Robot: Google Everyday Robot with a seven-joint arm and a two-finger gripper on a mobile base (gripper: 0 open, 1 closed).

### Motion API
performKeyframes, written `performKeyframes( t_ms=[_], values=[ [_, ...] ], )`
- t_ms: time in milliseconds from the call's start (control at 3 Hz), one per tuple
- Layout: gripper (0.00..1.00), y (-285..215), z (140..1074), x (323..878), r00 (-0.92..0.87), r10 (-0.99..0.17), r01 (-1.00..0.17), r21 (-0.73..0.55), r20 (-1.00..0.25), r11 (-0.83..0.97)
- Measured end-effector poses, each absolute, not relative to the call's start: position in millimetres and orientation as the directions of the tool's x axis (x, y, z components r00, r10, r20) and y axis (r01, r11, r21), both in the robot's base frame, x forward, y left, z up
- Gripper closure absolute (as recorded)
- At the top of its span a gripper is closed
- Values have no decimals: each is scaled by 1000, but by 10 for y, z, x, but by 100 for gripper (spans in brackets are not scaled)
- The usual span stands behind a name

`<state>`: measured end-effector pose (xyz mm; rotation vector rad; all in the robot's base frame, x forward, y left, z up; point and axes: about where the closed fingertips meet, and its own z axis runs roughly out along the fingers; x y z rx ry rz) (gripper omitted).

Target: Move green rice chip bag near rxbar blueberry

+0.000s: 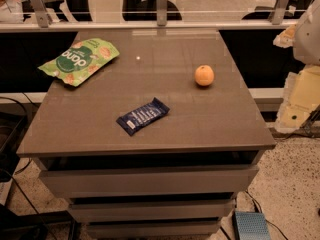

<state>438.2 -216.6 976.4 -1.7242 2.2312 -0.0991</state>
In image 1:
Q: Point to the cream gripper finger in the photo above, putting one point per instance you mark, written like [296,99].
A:
[286,38]
[301,97]

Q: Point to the green rice chip bag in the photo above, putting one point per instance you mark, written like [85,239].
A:
[79,62]

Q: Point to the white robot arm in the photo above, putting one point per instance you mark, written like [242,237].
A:
[306,45]

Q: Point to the blue rxbar blueberry bar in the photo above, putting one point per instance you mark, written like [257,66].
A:
[142,116]

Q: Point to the black office chair right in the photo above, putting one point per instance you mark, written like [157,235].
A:
[287,9]

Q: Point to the black office chair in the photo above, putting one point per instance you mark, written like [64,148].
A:
[78,8]
[139,10]
[287,9]

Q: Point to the orange fruit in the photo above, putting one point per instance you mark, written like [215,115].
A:
[204,75]

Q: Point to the top grey drawer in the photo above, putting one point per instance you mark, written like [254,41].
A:
[148,181]

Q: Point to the grey drawer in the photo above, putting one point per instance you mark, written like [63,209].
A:
[140,211]
[148,181]
[153,229]

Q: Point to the blue box on floor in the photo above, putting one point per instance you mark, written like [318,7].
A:
[250,226]

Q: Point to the grey drawer cabinet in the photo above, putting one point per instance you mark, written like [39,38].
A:
[157,143]

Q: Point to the black office chair centre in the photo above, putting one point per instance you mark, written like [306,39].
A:
[139,10]

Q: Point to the middle grey drawer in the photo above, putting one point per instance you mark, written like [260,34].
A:
[140,211]

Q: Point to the black office chair left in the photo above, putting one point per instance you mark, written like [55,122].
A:
[78,8]

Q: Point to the bottom grey drawer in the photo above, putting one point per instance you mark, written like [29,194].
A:
[153,229]

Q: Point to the black bin left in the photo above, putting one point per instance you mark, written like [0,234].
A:
[11,130]

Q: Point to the metal glass rail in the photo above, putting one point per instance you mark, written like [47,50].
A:
[107,14]

